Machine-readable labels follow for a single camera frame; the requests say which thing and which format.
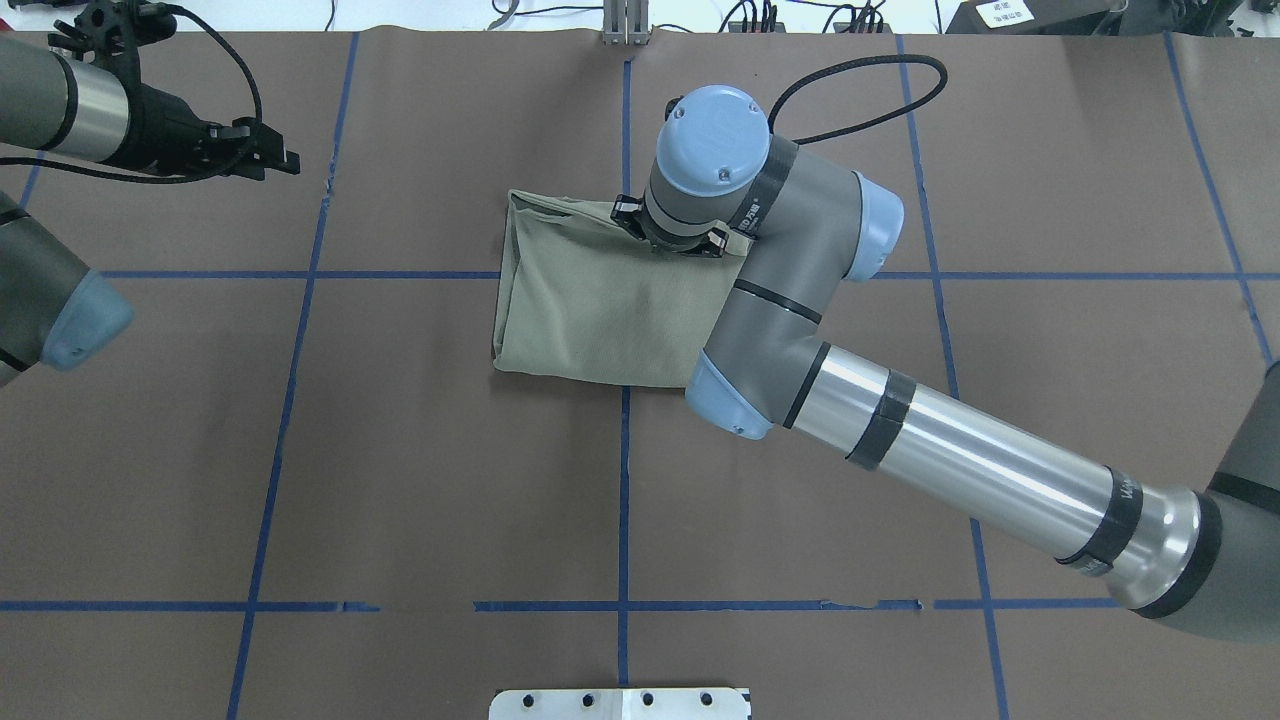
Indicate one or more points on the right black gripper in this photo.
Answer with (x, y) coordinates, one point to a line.
(627, 211)

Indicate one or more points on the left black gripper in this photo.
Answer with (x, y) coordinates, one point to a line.
(163, 122)

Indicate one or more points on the olive green long-sleeve shirt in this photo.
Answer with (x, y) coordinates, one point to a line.
(579, 298)

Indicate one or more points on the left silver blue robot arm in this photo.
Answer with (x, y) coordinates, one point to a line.
(97, 119)

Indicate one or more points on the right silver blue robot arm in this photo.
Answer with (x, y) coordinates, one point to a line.
(1202, 562)

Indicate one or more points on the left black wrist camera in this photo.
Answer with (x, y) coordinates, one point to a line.
(114, 28)

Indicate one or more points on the aluminium frame post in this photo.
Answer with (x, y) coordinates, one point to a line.
(626, 22)

